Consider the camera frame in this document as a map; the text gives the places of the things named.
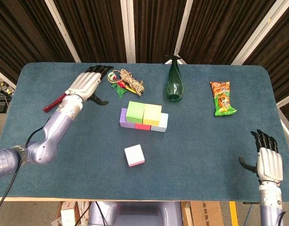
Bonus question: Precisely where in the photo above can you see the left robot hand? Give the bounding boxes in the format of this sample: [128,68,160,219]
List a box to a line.
[65,65,114,106]

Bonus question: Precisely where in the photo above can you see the braided beige rope bundle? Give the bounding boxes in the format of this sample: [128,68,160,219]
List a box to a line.
[120,68,145,97]

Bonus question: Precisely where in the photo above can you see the brown cardboard box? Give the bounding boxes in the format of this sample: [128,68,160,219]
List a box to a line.
[190,201,224,226]

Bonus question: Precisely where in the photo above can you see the blue felt table mat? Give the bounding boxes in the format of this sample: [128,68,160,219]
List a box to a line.
[0,62,289,202]

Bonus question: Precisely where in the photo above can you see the orange green snack bag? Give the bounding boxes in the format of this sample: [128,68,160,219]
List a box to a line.
[209,81,238,117]

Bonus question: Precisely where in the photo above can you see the light blue foam cube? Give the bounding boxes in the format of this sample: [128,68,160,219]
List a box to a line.
[151,113,169,132]

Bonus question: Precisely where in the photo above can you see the yellow foam cube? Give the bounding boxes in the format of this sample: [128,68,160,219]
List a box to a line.
[142,103,162,126]

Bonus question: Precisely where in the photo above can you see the purple foam cube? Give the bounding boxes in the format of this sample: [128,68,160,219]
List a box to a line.
[119,108,137,129]

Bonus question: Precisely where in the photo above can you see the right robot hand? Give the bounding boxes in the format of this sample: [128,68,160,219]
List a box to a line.
[238,129,283,186]

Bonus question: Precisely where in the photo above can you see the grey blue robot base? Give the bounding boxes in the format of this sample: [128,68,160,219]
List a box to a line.
[88,201,184,226]

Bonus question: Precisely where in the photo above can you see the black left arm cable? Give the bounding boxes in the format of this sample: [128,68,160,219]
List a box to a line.
[0,127,46,214]

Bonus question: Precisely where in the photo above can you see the white cardboard box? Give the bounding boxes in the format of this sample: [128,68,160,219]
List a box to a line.
[60,201,79,226]

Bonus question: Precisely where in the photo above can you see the red foam cube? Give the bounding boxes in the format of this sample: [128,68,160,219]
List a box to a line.
[135,122,152,130]

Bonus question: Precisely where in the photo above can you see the green foam cube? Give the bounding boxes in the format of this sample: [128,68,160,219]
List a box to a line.
[126,101,146,124]

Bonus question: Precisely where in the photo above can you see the colourful tassel ornament green leaves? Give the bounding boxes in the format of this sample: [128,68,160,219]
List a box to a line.
[106,70,133,98]

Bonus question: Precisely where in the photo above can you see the folding fan dark red ribs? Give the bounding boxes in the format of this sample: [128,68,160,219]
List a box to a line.
[43,93,68,113]

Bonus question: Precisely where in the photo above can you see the dark brown pleated curtain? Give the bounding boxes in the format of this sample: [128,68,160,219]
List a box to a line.
[0,0,289,102]

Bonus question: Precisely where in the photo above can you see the white metal frame post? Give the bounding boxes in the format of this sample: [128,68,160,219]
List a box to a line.
[44,0,81,63]
[174,0,193,65]
[120,0,136,64]
[276,92,289,108]
[231,0,283,65]
[0,66,17,89]

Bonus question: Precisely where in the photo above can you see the pale pink foam cube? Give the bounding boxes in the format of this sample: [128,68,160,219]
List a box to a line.
[124,144,145,167]

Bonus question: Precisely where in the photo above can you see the dark green glass bottle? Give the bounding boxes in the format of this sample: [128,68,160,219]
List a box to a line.
[165,55,185,103]

